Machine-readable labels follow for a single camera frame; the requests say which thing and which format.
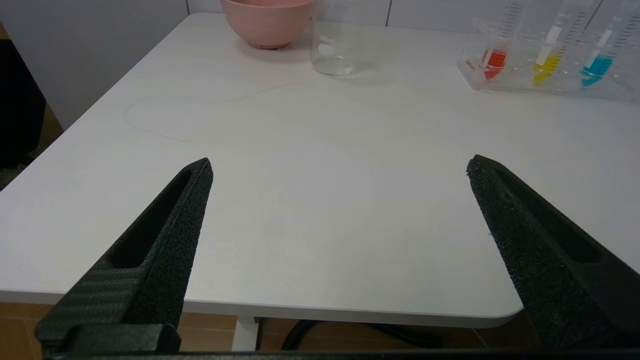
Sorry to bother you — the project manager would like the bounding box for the test tube with yellow pigment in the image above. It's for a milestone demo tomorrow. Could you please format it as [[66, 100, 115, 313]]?
[[532, 0, 597, 85]]

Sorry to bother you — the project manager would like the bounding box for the test tube with blue pigment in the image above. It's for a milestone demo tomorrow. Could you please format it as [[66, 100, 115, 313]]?
[[580, 0, 640, 88]]

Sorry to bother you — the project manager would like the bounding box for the dark cabinet beside table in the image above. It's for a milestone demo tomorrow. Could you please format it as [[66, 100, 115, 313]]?
[[0, 36, 47, 170]]

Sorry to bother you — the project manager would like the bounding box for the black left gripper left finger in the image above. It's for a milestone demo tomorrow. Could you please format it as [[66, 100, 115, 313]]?
[[35, 158, 214, 357]]

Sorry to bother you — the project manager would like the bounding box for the clear glass beaker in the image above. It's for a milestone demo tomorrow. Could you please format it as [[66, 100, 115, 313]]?
[[309, 0, 362, 77]]

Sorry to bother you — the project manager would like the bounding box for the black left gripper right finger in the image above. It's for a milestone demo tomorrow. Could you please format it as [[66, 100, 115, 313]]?
[[466, 154, 640, 351]]

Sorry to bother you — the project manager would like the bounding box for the clear acrylic test tube rack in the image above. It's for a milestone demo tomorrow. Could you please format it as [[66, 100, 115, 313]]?
[[457, 17, 640, 104]]

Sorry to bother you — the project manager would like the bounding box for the pink plastic bowl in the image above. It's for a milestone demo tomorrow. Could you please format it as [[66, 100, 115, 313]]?
[[220, 0, 316, 50]]

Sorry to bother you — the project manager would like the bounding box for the test tube with red pigment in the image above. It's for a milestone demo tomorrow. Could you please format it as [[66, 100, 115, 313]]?
[[481, 0, 527, 81]]

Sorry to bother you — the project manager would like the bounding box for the white table leg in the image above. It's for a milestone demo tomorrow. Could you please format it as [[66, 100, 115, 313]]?
[[232, 316, 262, 352]]

